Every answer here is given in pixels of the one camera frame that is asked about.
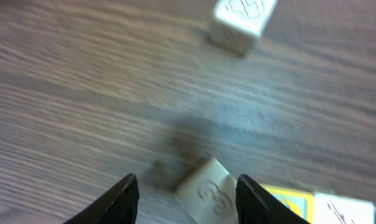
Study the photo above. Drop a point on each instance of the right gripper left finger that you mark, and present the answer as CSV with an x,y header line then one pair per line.
x,y
118,205

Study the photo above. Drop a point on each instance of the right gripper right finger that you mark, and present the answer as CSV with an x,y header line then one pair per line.
x,y
255,205

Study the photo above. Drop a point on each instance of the beige picture wooden block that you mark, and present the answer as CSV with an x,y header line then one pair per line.
x,y
208,194

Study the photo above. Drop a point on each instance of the yellow top wooden block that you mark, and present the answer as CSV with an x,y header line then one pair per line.
x,y
299,202

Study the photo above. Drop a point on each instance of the beige drawing wooden block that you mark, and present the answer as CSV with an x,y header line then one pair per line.
x,y
333,209

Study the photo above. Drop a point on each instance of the blue edged wooden block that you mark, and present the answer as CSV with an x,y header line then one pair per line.
x,y
237,25

